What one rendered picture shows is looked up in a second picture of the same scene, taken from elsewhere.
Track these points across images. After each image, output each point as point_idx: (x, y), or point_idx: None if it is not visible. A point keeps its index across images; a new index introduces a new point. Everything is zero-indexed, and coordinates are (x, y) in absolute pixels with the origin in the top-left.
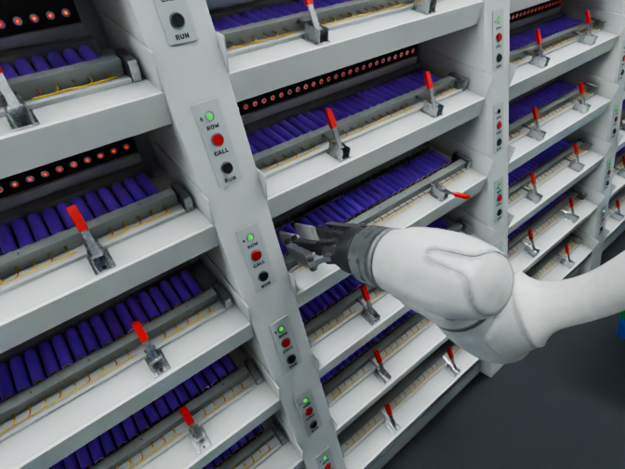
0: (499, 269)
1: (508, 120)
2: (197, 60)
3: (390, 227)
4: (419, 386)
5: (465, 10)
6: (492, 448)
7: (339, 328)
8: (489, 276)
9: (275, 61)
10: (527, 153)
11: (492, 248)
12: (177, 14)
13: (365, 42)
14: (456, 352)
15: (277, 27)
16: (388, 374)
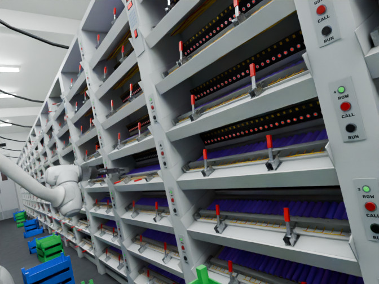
0: (45, 172)
1: (168, 152)
2: (97, 121)
3: (81, 165)
4: None
5: (139, 98)
6: None
7: (132, 212)
8: (45, 172)
9: (105, 121)
10: (190, 180)
11: (48, 168)
12: (95, 112)
13: (117, 114)
14: None
15: (117, 110)
16: (140, 249)
